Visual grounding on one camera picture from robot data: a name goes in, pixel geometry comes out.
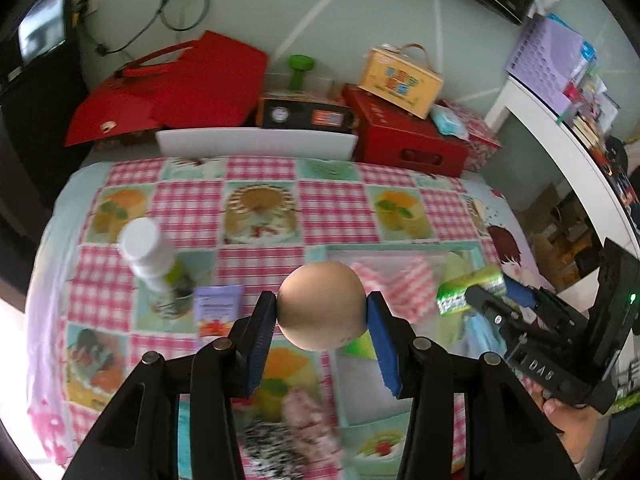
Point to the blue face mask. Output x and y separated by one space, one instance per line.
482 335

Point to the floral pink trimmed cloth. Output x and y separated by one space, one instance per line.
312 420

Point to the white desk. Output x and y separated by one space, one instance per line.
545 130

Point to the purple plastic basket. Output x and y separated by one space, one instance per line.
542 60

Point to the red folding gift box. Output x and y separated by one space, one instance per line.
190 80

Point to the wet wipes pack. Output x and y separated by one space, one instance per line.
450 122

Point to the person's right hand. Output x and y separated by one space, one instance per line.
580 435

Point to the white capped plastic bottle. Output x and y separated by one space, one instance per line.
147 255

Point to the wall socket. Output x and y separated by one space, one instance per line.
86 5

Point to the leopard print scrunchie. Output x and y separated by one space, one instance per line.
272 452

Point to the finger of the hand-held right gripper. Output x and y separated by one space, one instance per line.
525 296
492 307

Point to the black flat box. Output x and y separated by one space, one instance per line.
305 115

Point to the pile of books and stationery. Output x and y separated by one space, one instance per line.
600 110

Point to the white chair back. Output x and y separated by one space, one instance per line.
250 142

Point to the pink striped towel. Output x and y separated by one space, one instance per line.
400 285

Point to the black monitor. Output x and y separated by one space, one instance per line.
40 35

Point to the purple packet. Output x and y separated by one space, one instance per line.
217 310

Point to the green plastic stand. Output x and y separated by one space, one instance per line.
300 67

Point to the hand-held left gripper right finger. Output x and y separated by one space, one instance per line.
385 345

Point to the printed checkered tablecloth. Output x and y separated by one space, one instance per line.
190 200

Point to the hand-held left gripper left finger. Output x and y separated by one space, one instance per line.
260 345

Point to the teal shallow cardboard tray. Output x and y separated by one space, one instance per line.
370 400

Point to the beige egg shaped ball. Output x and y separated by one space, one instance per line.
322 305

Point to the cardboard box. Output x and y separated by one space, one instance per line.
555 240

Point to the green tissue packet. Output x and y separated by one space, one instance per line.
460 292

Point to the red box with cutout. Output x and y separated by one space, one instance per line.
400 135

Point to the red patterned box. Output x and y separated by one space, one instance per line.
482 145

